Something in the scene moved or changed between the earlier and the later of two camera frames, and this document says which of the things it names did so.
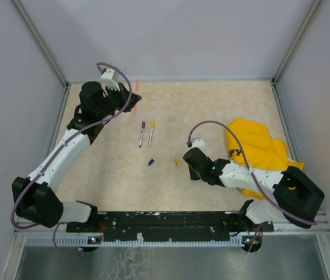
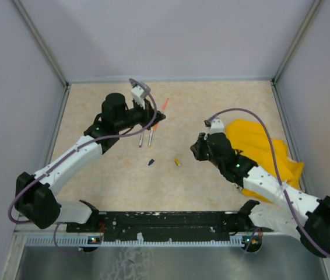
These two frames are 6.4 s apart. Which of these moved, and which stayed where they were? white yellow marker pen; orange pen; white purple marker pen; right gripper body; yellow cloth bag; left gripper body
Moved: orange pen; right gripper body; left gripper body
Stayed: white purple marker pen; yellow cloth bag; white yellow marker pen
